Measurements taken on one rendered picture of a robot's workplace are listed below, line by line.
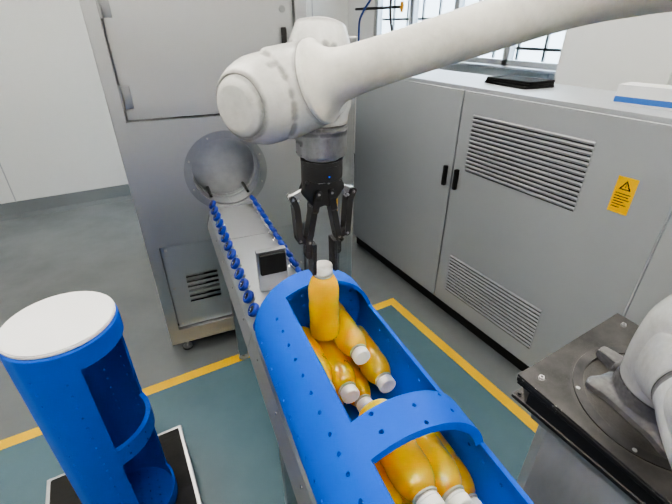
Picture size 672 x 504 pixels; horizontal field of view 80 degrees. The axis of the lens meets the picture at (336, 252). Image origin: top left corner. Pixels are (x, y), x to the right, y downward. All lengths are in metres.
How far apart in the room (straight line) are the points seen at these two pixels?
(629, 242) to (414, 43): 1.58
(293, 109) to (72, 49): 4.49
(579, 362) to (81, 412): 1.25
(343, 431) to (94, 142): 4.65
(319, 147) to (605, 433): 0.75
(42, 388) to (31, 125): 3.97
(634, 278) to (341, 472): 1.59
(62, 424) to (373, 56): 1.21
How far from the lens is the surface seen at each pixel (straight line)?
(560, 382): 1.01
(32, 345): 1.27
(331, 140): 0.68
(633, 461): 0.96
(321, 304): 0.83
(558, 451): 1.08
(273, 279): 1.39
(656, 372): 0.87
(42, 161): 5.12
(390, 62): 0.50
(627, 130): 1.91
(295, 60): 0.51
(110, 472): 1.54
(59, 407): 1.33
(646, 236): 1.94
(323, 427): 0.68
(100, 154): 5.08
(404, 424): 0.63
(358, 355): 0.89
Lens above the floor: 1.73
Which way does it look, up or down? 30 degrees down
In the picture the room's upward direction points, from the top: straight up
